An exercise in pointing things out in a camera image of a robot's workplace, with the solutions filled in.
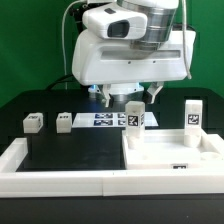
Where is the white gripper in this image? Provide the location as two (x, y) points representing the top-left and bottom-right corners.
(72, 30), (187, 107)

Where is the white square tabletop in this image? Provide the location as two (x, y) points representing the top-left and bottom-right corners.
(122, 129), (224, 170)

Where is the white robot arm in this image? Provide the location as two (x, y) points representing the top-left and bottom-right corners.
(72, 0), (196, 104)

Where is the white marker sheet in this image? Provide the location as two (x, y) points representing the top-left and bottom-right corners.
(71, 111), (159, 128)

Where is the white U-shaped fence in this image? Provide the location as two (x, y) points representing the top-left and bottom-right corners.
(0, 138), (224, 198)

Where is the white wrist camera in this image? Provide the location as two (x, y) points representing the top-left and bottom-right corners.
(82, 3), (147, 40)

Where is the black cable bundle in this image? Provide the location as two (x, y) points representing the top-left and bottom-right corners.
(45, 6), (93, 92)

